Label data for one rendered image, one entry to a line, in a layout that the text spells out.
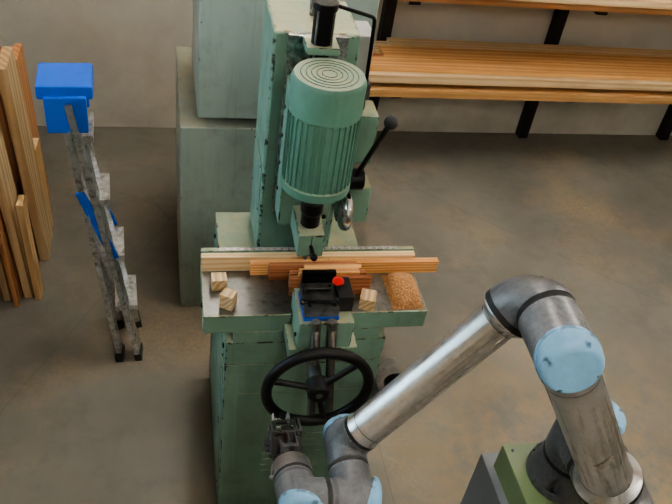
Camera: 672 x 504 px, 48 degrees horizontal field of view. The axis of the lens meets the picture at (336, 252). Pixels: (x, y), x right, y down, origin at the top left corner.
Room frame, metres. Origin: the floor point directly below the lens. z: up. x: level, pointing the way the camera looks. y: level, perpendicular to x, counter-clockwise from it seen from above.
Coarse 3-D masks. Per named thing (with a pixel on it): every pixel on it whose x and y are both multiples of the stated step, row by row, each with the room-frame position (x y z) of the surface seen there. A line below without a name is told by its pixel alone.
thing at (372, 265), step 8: (256, 264) 1.54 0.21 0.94; (264, 264) 1.54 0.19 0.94; (368, 264) 1.62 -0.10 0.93; (376, 264) 1.63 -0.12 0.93; (384, 264) 1.63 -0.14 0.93; (392, 264) 1.64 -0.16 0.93; (400, 264) 1.65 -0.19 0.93; (408, 264) 1.65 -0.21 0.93; (416, 264) 1.66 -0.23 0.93; (424, 264) 1.67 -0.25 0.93; (432, 264) 1.67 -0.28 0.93; (256, 272) 1.54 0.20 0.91; (264, 272) 1.54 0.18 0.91; (368, 272) 1.62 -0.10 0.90; (376, 272) 1.63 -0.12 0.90; (384, 272) 1.64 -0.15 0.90; (392, 272) 1.64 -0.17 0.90; (408, 272) 1.65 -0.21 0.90; (416, 272) 1.66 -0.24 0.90
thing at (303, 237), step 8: (296, 208) 1.64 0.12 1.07; (296, 216) 1.61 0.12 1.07; (296, 224) 1.57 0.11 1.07; (320, 224) 1.59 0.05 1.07; (296, 232) 1.56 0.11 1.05; (304, 232) 1.54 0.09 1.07; (312, 232) 1.55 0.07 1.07; (320, 232) 1.55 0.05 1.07; (296, 240) 1.55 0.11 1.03; (304, 240) 1.53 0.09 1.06; (312, 240) 1.53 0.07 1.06; (320, 240) 1.54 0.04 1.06; (296, 248) 1.54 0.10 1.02; (304, 248) 1.53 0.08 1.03; (320, 248) 1.54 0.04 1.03
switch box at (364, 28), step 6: (360, 24) 1.95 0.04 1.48; (366, 24) 1.96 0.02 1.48; (360, 30) 1.91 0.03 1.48; (366, 30) 1.92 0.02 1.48; (366, 36) 1.88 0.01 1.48; (360, 42) 1.88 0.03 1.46; (366, 42) 1.88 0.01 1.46; (360, 48) 1.88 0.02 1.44; (366, 48) 1.88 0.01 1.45; (360, 54) 1.88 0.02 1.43; (366, 54) 1.88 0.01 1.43; (372, 54) 1.89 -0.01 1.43; (360, 60) 1.88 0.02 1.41; (366, 60) 1.88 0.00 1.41; (360, 66) 1.88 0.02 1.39
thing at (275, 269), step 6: (270, 264) 1.54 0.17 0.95; (276, 264) 1.54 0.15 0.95; (282, 264) 1.55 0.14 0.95; (288, 264) 1.55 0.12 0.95; (294, 264) 1.55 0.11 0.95; (300, 264) 1.56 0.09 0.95; (306, 264) 1.56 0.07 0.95; (312, 264) 1.57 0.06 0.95; (270, 270) 1.53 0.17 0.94; (276, 270) 1.53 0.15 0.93; (282, 270) 1.54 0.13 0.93; (288, 270) 1.54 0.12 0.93; (270, 276) 1.53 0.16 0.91; (276, 276) 1.53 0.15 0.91; (282, 276) 1.54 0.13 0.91; (288, 276) 1.54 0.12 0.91
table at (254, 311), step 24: (240, 288) 1.47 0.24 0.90; (264, 288) 1.49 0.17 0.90; (288, 288) 1.51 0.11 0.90; (384, 288) 1.57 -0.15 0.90; (216, 312) 1.37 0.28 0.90; (240, 312) 1.39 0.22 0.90; (264, 312) 1.40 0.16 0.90; (288, 312) 1.41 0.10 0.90; (360, 312) 1.46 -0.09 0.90; (384, 312) 1.48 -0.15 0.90; (408, 312) 1.50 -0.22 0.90; (288, 336) 1.36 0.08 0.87
